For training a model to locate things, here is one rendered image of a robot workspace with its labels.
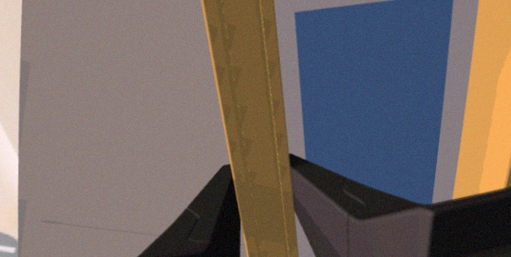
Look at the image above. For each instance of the grey wall panel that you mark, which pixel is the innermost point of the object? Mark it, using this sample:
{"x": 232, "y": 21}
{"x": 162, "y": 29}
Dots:
{"x": 119, "y": 123}

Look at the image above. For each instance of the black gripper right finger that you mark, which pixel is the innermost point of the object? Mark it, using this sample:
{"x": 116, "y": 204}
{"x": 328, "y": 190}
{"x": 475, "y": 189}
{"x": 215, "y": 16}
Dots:
{"x": 344, "y": 218}

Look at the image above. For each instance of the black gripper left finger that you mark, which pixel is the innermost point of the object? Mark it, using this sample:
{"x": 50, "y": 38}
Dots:
{"x": 210, "y": 226}

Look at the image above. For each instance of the gold picture frame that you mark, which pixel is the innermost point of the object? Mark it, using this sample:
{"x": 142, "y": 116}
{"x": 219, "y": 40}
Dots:
{"x": 410, "y": 97}

